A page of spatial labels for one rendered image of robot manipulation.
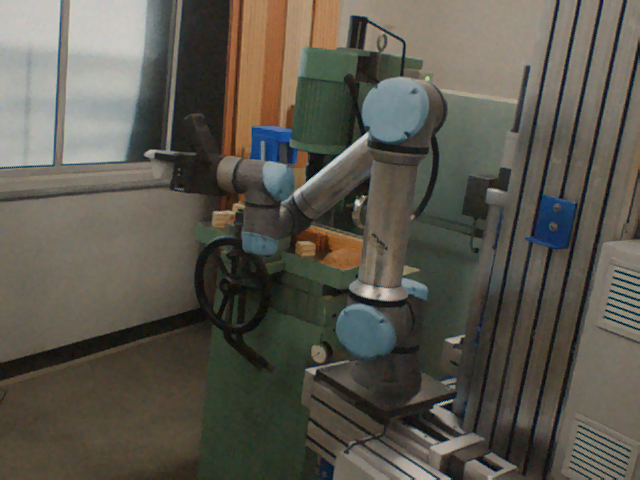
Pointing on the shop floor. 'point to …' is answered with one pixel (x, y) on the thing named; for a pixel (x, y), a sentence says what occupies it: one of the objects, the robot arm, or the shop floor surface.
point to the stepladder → (273, 145)
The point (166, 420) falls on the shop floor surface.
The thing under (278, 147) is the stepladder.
